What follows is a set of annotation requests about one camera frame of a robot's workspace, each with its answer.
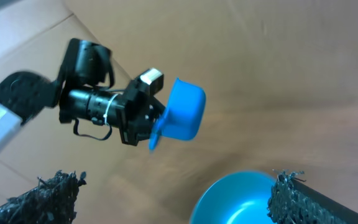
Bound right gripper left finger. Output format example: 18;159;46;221
0;170;86;224

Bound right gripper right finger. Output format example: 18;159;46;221
267;170;358;224

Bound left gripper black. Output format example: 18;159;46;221
116;79;165;146

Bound blue plastic measuring scoop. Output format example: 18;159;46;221
149;79;206;151

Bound teal blue bowl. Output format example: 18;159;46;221
189;170;275;224

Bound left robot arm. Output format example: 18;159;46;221
0;38;165;151

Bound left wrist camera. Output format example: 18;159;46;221
140;68;164;95

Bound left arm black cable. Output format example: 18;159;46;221
72;62;116;141

